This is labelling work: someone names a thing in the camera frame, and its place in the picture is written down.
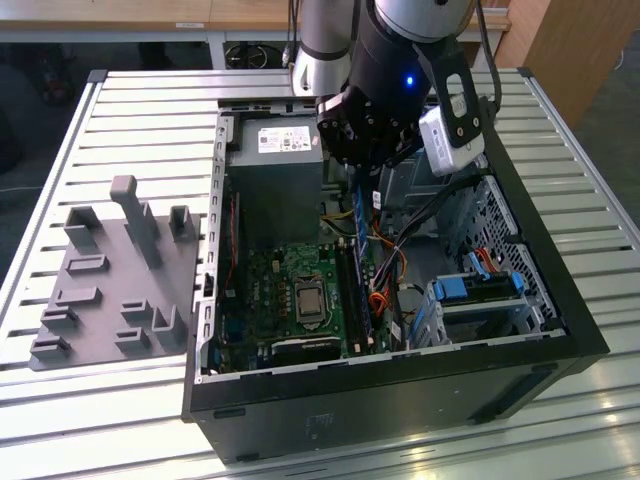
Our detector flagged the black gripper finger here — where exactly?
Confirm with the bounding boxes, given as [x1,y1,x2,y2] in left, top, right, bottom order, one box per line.
[382,124,424,169]
[315,91,382,167]

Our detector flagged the black RAM slot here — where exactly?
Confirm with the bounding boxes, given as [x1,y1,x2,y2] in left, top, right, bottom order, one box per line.
[335,238,357,355]

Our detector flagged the grey metal drive cage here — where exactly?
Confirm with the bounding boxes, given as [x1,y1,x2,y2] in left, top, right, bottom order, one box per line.
[377,157,481,239]

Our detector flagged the grey power supply unit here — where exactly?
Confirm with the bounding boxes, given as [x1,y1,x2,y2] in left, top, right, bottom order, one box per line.
[227,115,326,242]

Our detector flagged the CPU socket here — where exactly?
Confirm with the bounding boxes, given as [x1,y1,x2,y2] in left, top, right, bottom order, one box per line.
[291,272,332,334]

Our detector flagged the hard disk in blue carrier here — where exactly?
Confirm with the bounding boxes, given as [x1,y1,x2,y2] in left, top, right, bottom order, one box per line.
[430,272,526,304]

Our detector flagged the silver CPU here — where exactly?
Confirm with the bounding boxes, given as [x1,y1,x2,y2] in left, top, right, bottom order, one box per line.
[298,288,326,324]

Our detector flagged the wooden cabinet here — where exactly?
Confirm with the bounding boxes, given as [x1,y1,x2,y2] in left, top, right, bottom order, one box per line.
[492,0,640,129]

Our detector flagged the green motherboard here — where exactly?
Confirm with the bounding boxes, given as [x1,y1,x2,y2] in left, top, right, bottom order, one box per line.
[217,239,401,374]

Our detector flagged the grey metal disk bay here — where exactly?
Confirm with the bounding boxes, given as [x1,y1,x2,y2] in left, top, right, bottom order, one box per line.
[407,279,566,351]

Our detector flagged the black graphics card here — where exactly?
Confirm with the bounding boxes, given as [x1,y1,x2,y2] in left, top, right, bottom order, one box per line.
[269,333,346,369]

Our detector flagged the wooden desk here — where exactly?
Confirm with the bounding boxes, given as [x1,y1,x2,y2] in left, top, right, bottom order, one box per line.
[0,0,511,69]

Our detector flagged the black open PC case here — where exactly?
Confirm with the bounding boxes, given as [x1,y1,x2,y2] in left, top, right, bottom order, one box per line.
[180,93,612,464]

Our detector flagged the grey parts rack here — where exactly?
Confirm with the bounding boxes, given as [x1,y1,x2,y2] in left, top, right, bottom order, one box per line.
[27,174,204,372]

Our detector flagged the black camera bracket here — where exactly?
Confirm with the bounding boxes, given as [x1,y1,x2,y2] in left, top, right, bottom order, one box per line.
[428,47,484,151]

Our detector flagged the black cable bundle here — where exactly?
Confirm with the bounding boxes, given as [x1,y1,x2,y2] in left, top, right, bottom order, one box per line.
[392,172,491,251]

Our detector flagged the yellow wires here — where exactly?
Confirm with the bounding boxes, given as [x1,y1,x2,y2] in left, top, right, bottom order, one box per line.
[321,208,357,236]

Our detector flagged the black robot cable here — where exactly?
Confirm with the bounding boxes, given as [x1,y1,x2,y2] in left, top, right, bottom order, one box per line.
[472,0,504,126]

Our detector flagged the multicolour power wire bundle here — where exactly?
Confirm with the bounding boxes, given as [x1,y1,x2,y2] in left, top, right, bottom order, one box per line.
[372,229,409,291]

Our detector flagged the coiled dark cable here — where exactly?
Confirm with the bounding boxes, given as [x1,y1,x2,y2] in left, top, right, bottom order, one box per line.
[223,42,274,69]

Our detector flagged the blue flat data wire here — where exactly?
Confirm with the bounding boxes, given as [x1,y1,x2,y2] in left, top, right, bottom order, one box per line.
[468,251,490,281]

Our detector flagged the orange flat data wire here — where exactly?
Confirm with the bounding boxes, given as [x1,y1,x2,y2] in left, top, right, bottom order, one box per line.
[477,247,506,274]

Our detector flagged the orange wires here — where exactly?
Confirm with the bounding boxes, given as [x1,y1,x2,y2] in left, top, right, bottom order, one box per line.
[368,292,397,319]

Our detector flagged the thin red wire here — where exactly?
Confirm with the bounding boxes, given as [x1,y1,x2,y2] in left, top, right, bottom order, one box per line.
[223,194,240,296]

